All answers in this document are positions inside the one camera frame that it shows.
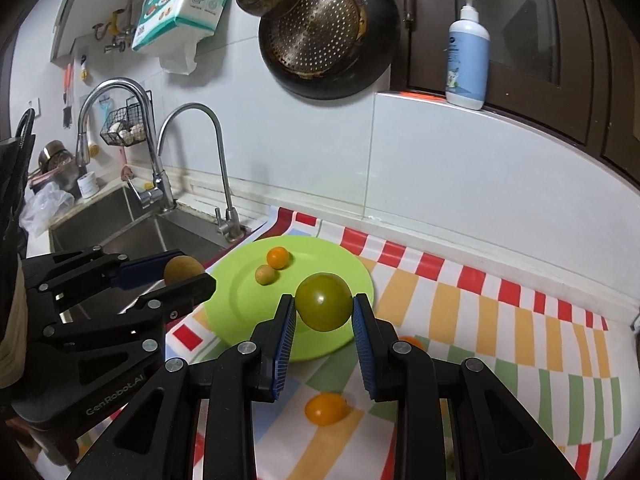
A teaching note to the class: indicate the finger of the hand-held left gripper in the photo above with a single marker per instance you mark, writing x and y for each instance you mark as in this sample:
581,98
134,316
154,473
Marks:
185,295
142,270

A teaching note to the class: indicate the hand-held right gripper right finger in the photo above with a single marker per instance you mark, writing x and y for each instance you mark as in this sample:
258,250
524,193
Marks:
364,345

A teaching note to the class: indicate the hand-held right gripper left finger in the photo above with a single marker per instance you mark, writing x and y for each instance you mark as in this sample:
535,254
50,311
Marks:
285,340

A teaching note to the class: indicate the dark green tomato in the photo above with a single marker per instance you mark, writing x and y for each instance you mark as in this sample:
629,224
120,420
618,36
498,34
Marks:
324,301

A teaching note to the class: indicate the green plastic plate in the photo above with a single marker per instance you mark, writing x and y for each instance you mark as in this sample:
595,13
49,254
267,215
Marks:
315,257

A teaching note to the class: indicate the person's left forearm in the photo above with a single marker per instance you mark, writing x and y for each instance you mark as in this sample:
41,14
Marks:
10,340

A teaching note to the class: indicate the stainless steel sink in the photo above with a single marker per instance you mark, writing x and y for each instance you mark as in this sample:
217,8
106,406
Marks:
125,230

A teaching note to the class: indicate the yellowish brown longan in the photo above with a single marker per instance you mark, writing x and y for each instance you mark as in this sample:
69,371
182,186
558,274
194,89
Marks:
265,275

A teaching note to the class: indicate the small orange kumquat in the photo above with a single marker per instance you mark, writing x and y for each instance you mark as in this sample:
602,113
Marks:
278,257

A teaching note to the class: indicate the small pink holder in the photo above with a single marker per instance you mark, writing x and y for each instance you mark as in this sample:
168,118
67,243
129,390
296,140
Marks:
128,173

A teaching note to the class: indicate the white cup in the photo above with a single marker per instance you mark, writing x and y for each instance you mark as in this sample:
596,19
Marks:
89,185

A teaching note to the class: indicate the clear plastic bag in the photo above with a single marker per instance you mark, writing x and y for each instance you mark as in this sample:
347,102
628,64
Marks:
45,207

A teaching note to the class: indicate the thin gooseneck metal faucet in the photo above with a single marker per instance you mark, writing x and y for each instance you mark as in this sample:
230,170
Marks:
222,160

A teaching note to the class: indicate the colourful checked table mat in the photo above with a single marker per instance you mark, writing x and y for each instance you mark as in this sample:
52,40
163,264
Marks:
500,360

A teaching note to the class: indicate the metal pot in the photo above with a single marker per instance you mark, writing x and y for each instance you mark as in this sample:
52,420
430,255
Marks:
55,157

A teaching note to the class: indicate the tall pull-down metal faucet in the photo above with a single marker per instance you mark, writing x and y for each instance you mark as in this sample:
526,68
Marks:
117,82

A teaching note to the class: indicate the hanging tissue pack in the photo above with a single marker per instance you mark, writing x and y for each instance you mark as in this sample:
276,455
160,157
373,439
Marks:
180,0

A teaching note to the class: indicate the perforated metal strainer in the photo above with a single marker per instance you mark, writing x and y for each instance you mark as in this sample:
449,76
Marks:
320,27

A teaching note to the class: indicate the black frying pan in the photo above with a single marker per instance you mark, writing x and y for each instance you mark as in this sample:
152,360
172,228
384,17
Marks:
382,35

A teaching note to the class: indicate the dark brown cabinet door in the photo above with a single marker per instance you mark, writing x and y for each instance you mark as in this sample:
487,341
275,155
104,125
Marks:
575,85

